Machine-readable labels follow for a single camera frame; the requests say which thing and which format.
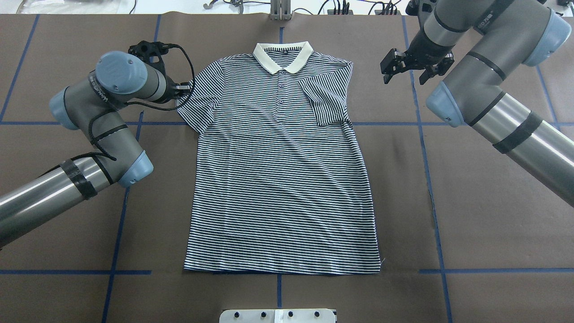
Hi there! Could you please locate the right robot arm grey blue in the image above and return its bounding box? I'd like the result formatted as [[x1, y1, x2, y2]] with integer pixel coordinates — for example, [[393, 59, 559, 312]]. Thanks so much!
[[380, 0, 574, 205]]

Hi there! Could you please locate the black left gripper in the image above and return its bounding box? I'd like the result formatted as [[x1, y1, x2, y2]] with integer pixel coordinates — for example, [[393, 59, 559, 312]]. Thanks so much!
[[128, 41, 193, 101]]

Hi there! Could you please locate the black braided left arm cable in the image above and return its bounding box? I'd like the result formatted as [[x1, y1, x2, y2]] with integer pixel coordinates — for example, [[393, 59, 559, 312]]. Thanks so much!
[[43, 43, 196, 178]]

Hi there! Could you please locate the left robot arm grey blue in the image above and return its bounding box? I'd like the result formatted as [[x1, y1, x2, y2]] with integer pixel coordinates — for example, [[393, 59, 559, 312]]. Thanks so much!
[[1, 41, 194, 248]]

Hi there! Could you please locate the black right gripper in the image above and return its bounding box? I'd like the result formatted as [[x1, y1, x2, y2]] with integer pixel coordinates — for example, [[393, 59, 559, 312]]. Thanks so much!
[[380, 0, 454, 85]]

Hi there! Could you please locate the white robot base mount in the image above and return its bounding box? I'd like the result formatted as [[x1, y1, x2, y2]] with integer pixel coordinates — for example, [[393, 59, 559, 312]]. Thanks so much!
[[219, 308, 338, 323]]

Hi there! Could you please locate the navy white striped polo shirt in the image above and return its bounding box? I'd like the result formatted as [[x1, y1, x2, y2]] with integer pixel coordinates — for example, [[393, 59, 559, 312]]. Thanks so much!
[[178, 41, 382, 275]]

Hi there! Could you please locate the aluminium frame post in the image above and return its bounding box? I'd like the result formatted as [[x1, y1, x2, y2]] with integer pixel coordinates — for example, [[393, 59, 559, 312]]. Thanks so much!
[[269, 0, 292, 21]]

